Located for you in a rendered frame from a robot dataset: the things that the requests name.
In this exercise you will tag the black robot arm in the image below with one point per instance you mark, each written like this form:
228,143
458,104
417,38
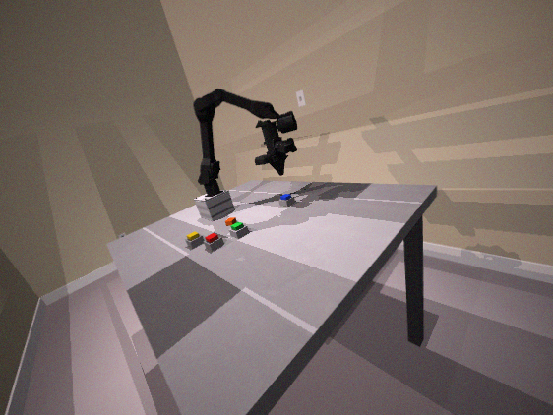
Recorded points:
204,109

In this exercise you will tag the red button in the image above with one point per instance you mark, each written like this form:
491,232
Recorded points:
213,241

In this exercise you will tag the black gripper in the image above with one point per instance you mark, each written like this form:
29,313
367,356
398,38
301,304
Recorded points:
275,159

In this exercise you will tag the blue button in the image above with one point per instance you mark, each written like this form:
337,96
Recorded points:
286,200

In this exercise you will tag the yellow button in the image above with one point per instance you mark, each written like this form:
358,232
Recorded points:
194,239

